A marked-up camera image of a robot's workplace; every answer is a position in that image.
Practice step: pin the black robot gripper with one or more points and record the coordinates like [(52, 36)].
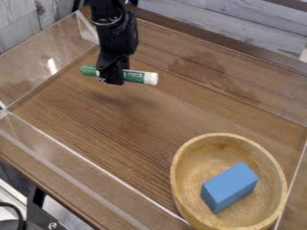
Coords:
[(117, 38)]

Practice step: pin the green Expo marker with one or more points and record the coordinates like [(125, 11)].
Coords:
[(132, 76)]

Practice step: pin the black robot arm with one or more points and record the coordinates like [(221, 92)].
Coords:
[(105, 7)]

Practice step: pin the brown wooden bowl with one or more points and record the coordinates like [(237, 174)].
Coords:
[(202, 157)]

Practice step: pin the black metal table leg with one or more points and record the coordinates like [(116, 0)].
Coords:
[(37, 197)]

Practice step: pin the blue foam block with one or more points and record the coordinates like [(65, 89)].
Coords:
[(228, 187)]

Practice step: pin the clear acrylic tray wall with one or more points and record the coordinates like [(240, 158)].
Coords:
[(94, 143)]

